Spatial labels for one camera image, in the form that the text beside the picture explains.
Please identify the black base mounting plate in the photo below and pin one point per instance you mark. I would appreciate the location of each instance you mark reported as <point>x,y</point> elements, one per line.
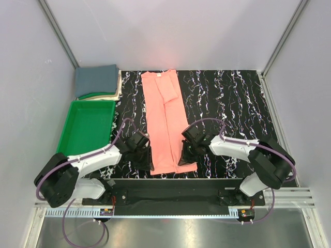
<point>165,198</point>

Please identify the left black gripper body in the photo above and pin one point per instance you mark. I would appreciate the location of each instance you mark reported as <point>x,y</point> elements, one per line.
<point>136,151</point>

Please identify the aluminium rail frame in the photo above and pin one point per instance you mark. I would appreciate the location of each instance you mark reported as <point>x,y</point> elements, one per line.
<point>288,217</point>

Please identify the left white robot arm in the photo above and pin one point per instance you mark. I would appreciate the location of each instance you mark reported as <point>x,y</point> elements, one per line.
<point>64,178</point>

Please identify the pink t-shirt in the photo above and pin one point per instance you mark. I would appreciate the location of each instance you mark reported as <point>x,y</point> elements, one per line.
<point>166,120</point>

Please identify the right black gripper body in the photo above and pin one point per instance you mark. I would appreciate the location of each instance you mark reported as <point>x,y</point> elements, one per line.
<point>196,145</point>

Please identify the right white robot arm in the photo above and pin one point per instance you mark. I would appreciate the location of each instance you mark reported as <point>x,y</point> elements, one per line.
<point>272,165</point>

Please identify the green plastic tray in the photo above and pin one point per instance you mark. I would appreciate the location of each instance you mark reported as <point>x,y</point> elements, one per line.
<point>87,127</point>

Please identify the black marble pattern mat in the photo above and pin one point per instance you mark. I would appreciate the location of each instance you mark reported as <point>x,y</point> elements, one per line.
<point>227,102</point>

